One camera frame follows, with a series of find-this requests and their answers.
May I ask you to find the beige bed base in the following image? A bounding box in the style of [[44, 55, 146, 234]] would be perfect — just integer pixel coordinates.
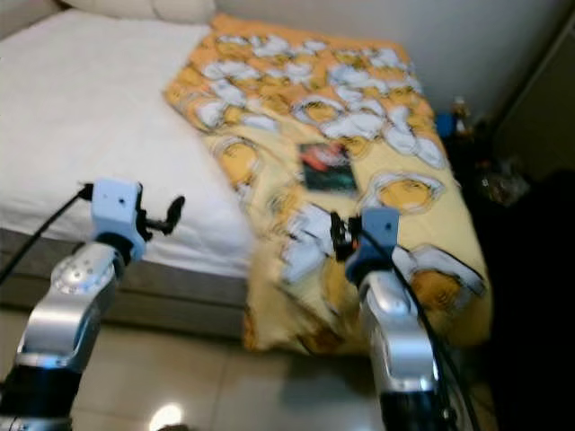
[[0, 287, 248, 340]]

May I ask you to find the cream bolster pillow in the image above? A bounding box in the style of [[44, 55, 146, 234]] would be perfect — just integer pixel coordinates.
[[65, 0, 217, 24]]

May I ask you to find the plain beige pillow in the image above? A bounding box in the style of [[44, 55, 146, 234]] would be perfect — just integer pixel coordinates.
[[0, 0, 68, 14]]

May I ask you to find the dark brown wardrobe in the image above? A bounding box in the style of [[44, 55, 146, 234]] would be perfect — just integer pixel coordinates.
[[494, 13, 575, 180]]

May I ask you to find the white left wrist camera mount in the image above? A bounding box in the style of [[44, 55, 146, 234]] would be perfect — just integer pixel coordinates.
[[92, 178, 149, 261]]

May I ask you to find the white quilted mattress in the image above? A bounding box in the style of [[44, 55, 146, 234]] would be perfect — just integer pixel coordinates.
[[0, 9, 257, 306]]

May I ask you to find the small blue container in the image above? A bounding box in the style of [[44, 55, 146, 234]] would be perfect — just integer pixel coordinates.
[[436, 110, 457, 137]]

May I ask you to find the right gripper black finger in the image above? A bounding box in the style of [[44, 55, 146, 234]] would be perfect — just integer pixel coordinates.
[[329, 211, 351, 261]]

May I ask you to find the black cluttered bedside furniture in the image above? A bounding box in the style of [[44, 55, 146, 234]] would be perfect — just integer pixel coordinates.
[[449, 135, 575, 431]]

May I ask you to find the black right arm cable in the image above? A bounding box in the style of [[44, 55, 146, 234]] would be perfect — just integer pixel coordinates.
[[359, 229, 482, 431]]

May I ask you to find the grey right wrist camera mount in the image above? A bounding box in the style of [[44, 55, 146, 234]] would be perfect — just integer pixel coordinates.
[[343, 207, 401, 284]]

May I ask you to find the dark red cover book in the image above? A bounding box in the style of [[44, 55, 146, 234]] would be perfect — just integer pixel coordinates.
[[298, 142, 360, 196]]

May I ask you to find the dark glass bottle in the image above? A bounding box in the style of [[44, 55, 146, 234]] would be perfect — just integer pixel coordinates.
[[449, 95, 473, 136]]

